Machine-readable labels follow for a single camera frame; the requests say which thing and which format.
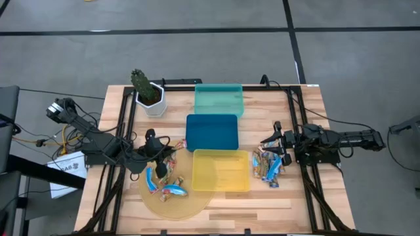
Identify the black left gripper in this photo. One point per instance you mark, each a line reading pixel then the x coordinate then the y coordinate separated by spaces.
pixel 154 147

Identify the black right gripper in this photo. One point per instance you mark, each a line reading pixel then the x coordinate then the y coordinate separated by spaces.
pixel 288 141

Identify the yellow translucent plastic bin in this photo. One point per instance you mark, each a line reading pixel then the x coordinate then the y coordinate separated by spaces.
pixel 221 170

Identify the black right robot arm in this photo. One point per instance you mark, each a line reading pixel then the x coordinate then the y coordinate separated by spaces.
pixel 348 137

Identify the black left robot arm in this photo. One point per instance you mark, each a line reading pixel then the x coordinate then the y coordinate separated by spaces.
pixel 98 139

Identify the white hexagonal plant pot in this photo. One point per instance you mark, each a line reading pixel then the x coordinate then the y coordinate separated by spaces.
pixel 154 109

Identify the dark blue plastic bin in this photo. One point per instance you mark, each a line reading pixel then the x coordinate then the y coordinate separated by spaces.
pixel 211 132

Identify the round woven straw placemat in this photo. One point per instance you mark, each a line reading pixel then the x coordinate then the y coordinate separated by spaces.
pixel 177 208

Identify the teal translucent plastic bin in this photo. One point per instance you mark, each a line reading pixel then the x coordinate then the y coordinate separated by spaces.
pixel 218 101

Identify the white label sticker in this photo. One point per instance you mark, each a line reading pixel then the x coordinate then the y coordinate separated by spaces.
pixel 313 85

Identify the green cactus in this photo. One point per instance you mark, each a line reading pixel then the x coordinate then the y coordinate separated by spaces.
pixel 142 83

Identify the white printed paper sheet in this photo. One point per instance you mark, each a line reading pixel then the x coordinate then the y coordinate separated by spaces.
pixel 69 170

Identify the black desk bar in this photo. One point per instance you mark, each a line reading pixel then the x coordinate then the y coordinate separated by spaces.
pixel 46 172

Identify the black power plug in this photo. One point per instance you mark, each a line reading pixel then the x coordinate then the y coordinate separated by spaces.
pixel 41 142

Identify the black aluminium table frame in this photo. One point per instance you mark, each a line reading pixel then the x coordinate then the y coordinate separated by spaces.
pixel 177 88

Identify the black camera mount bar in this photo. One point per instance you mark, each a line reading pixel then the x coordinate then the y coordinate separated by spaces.
pixel 183 81

